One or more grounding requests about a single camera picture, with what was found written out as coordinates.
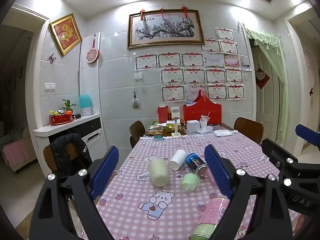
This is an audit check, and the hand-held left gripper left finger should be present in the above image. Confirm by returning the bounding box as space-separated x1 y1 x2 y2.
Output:
29 146 120 240

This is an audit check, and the white hanging round ornament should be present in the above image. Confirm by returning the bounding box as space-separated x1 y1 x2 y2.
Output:
132 91 142 109

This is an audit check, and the white door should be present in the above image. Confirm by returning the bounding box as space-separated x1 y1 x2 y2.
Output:
251 44 281 142

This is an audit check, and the tall pink and green cup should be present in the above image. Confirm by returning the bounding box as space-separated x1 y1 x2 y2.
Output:
188 197 237 240

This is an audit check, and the wooden chair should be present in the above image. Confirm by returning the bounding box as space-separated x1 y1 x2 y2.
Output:
234 117 264 144
129 120 146 148
43 142 84 173

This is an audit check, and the small red box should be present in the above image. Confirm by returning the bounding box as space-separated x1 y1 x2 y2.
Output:
157 106 169 123

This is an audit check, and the red diamond door decoration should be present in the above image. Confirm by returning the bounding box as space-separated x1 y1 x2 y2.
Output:
255 67 270 90

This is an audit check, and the red gift bag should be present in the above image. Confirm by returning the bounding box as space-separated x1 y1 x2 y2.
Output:
183 89 222 125

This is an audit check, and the white paper cup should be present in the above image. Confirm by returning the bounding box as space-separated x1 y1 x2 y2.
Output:
168 149 189 170

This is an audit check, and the dark printed can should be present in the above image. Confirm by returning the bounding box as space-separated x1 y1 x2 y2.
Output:
184 153 208 178

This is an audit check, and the black jacket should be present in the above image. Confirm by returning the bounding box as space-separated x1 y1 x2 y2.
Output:
49 133 93 178

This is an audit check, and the small green cup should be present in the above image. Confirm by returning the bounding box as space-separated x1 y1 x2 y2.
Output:
181 172 201 192

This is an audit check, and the white square box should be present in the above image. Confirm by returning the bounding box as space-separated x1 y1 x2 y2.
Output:
187 120 200 133

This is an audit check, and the white counter cabinet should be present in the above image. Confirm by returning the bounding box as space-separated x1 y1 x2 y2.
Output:
33 114 107 164

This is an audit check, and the small potted plant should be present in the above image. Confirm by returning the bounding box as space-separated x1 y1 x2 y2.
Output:
62 99 77 115

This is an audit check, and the framed red and gold picture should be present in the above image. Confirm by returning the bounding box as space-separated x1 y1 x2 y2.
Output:
49 14 82 56

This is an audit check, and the group of award certificates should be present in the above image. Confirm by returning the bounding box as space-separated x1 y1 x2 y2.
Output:
135 27 245 102

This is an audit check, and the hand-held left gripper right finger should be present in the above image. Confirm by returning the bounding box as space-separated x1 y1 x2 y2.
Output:
204 144 294 240

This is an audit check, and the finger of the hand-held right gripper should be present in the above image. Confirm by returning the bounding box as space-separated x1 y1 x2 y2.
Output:
261 138 320 178
295 124 320 153

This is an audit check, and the pink checked bear tablecloth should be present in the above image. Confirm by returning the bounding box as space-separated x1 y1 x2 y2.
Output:
96 130 295 240

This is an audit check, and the framed plum blossom painting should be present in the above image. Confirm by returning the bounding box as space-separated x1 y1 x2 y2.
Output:
127 9 206 49

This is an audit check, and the white cup with straw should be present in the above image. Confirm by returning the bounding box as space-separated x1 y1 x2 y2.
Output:
199 114 210 130

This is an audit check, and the green sheer curtain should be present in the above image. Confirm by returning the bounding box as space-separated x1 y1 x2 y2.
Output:
245 27 288 140

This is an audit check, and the white desk stand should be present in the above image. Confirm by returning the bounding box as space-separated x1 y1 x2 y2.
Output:
171 107 183 137

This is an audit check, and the cream plastic cup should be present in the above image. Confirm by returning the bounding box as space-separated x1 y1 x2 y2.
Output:
147 158 170 187

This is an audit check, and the pink blanket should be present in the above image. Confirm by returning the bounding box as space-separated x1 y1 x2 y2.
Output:
2 140 29 163

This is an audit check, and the red tin tray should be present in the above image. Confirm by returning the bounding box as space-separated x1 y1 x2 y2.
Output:
49 114 73 126

